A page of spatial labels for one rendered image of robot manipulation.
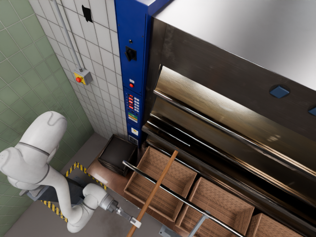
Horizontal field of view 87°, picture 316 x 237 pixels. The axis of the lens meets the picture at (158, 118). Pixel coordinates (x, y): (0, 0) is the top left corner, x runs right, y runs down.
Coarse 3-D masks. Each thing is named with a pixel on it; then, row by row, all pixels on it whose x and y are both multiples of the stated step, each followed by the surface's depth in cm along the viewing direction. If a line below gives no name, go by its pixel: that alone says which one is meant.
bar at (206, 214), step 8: (136, 168) 127; (144, 176) 126; (160, 184) 124; (168, 192) 123; (184, 200) 120; (200, 208) 119; (208, 216) 117; (200, 224) 122; (224, 224) 116; (160, 232) 206; (168, 232) 185; (192, 232) 124; (232, 232) 115
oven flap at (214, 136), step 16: (160, 112) 116; (176, 112) 110; (176, 128) 114; (192, 128) 111; (208, 128) 106; (208, 144) 112; (224, 144) 107; (240, 144) 102; (240, 160) 108; (256, 160) 103; (272, 160) 98; (272, 176) 104; (288, 176) 99; (304, 176) 95; (288, 192) 103; (304, 192) 100
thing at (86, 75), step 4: (76, 68) 125; (76, 72) 123; (80, 72) 123; (84, 72) 124; (88, 72) 125; (76, 76) 126; (80, 76) 123; (84, 76) 122; (88, 76) 127; (84, 80) 125; (88, 80) 129; (84, 84) 130
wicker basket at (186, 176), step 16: (144, 160) 189; (160, 160) 177; (176, 176) 183; (192, 176) 170; (128, 192) 159; (144, 192) 174; (160, 192) 175; (176, 192) 177; (160, 208) 168; (176, 208) 167
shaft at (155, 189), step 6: (174, 156) 132; (168, 162) 130; (168, 168) 127; (162, 174) 124; (162, 180) 123; (156, 186) 120; (150, 198) 116; (144, 204) 114; (144, 210) 112; (138, 216) 110; (132, 228) 106; (132, 234) 105
